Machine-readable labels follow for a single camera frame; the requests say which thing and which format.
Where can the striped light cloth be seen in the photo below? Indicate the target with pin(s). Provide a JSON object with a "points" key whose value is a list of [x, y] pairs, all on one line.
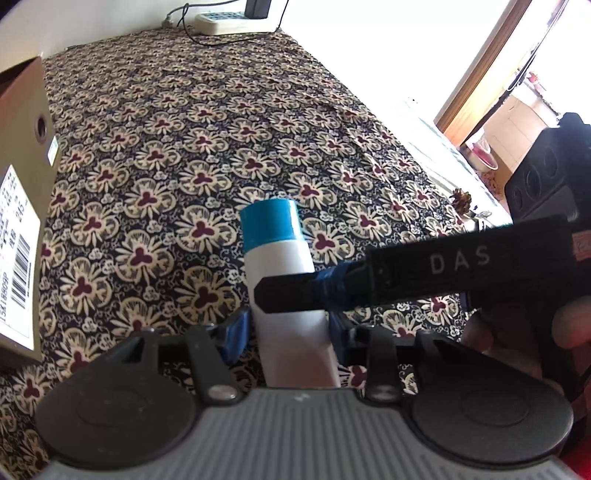
{"points": [[443, 152]]}

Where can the white bottle with blue cap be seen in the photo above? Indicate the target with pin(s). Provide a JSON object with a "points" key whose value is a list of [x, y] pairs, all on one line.
{"points": [[277, 258]]}

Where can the pink bowl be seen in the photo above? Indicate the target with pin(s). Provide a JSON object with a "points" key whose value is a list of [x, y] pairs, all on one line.
{"points": [[482, 154]]}

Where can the brown cardboard box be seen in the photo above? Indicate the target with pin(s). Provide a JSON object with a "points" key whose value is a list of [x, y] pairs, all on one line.
{"points": [[27, 152]]}

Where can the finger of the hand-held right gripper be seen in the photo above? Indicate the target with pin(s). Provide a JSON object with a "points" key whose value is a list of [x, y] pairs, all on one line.
{"points": [[286, 293]]}

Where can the wooden door frame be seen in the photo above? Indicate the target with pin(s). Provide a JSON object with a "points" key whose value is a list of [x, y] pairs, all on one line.
{"points": [[480, 69]]}

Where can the brown pine cone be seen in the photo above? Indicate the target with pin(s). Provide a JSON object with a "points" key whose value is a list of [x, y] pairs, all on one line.
{"points": [[461, 202]]}

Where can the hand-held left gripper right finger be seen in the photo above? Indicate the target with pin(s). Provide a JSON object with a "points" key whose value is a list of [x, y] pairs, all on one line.
{"points": [[337, 332]]}

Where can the dark floral cloth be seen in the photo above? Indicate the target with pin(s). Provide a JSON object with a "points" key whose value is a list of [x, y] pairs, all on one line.
{"points": [[184, 138]]}

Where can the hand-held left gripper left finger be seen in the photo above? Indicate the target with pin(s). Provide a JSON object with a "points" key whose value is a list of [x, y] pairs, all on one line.
{"points": [[235, 332]]}

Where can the black power adapter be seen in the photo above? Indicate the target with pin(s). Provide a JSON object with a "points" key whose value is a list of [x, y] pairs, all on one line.
{"points": [[257, 8]]}

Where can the person's right hand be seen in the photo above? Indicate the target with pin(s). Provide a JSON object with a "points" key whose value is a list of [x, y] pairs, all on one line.
{"points": [[575, 323]]}

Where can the white power strip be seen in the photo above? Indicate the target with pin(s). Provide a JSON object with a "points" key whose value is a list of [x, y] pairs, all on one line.
{"points": [[226, 22]]}

